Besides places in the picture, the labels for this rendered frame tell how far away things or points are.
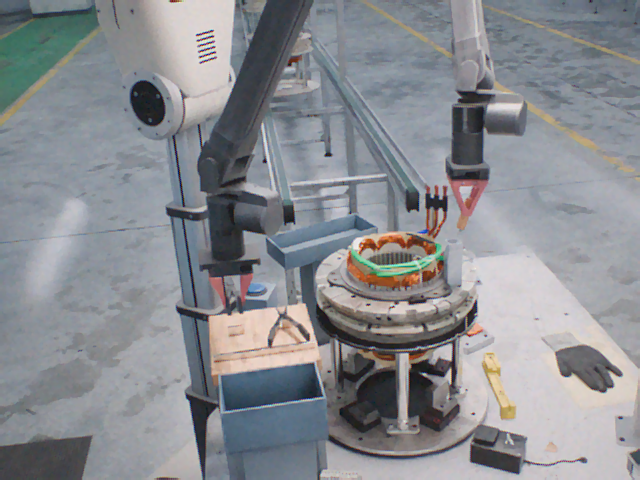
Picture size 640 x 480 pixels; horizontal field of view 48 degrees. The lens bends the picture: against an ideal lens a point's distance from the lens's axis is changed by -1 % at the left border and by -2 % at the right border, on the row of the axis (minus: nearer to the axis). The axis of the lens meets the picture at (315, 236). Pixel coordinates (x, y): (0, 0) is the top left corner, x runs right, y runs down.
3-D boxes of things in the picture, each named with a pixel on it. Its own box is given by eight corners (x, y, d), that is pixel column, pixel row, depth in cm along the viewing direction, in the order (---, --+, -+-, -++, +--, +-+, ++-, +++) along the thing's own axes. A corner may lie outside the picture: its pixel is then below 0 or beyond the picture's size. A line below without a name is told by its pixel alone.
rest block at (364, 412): (363, 405, 152) (363, 396, 151) (380, 417, 148) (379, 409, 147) (347, 413, 150) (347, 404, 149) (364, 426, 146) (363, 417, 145)
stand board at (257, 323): (322, 370, 126) (321, 359, 125) (213, 386, 124) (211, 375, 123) (305, 313, 144) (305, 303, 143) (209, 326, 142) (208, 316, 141)
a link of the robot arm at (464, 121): (458, 95, 131) (447, 100, 126) (495, 97, 127) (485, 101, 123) (457, 133, 133) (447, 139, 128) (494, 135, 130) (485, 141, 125)
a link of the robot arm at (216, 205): (219, 182, 122) (197, 193, 117) (252, 187, 118) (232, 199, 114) (223, 220, 124) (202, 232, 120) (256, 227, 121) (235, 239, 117)
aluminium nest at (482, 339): (494, 342, 176) (494, 333, 175) (466, 355, 172) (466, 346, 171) (461, 322, 186) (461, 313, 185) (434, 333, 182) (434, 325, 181)
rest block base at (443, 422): (418, 423, 148) (418, 415, 147) (439, 403, 153) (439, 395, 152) (439, 432, 145) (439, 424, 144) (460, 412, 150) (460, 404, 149)
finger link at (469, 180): (480, 208, 137) (481, 159, 135) (488, 219, 131) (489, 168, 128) (444, 209, 138) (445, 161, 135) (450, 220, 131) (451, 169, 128)
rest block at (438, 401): (425, 410, 148) (425, 389, 146) (439, 396, 152) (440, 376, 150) (443, 418, 146) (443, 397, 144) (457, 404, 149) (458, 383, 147)
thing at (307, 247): (360, 310, 194) (355, 212, 182) (381, 328, 185) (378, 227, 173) (275, 338, 184) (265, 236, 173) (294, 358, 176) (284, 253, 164)
